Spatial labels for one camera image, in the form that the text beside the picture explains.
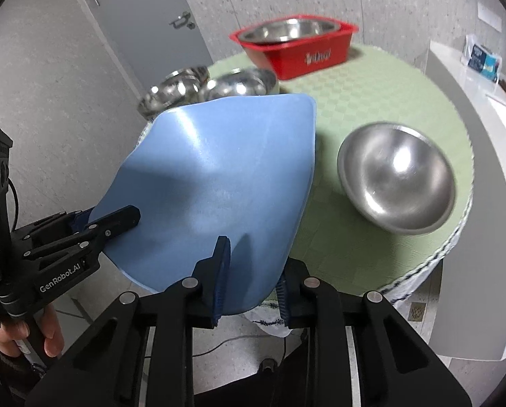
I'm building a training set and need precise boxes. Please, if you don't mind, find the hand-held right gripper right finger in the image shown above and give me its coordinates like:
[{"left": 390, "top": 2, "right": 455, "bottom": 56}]
[{"left": 277, "top": 258, "right": 468, "bottom": 407}]

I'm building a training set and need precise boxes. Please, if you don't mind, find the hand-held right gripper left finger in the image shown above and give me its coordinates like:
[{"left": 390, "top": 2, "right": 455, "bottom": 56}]
[{"left": 26, "top": 236, "right": 231, "bottom": 407}]

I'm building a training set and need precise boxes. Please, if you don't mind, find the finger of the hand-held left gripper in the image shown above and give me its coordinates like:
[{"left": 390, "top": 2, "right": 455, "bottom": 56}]
[
  {"left": 11, "top": 207, "right": 96, "bottom": 247},
  {"left": 21, "top": 205, "right": 142, "bottom": 273}
]

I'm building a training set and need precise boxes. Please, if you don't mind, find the person's left hand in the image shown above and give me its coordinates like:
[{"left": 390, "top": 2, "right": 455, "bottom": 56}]
[{"left": 0, "top": 305, "right": 65, "bottom": 359}]

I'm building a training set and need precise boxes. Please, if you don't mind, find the large steel bowl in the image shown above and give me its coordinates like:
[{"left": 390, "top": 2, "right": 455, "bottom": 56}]
[{"left": 337, "top": 121, "right": 457, "bottom": 235}]

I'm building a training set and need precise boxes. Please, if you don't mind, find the grey door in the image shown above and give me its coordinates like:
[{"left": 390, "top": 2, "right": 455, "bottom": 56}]
[{"left": 68, "top": 0, "right": 214, "bottom": 106}]

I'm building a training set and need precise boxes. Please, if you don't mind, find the green checked table mat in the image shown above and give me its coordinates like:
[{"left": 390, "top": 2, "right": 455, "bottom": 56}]
[{"left": 140, "top": 42, "right": 474, "bottom": 296}]

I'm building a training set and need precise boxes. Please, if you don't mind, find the red plastic basin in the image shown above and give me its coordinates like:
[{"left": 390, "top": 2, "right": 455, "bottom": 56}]
[{"left": 229, "top": 14, "right": 359, "bottom": 80}]

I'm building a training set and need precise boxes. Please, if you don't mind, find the white counter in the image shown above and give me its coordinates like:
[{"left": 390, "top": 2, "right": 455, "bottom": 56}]
[{"left": 423, "top": 40, "right": 506, "bottom": 359}]

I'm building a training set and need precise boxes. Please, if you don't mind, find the blue and white tissue packet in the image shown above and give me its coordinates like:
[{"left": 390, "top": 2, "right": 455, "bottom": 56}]
[{"left": 461, "top": 34, "right": 503, "bottom": 84}]

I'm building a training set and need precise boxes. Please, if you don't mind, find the black floor cable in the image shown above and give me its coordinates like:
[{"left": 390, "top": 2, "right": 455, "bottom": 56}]
[{"left": 191, "top": 334, "right": 287, "bottom": 359}]

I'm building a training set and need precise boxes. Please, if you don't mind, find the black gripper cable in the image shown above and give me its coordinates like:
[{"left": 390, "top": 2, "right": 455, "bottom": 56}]
[{"left": 7, "top": 178, "right": 22, "bottom": 232}]

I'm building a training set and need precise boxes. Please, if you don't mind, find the metal door handle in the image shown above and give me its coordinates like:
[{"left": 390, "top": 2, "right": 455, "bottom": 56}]
[{"left": 169, "top": 11, "right": 196, "bottom": 31}]

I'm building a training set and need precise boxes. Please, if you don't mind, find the white wall socket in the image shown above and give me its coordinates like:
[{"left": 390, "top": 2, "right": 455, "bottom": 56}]
[{"left": 477, "top": 2, "right": 505, "bottom": 32}]

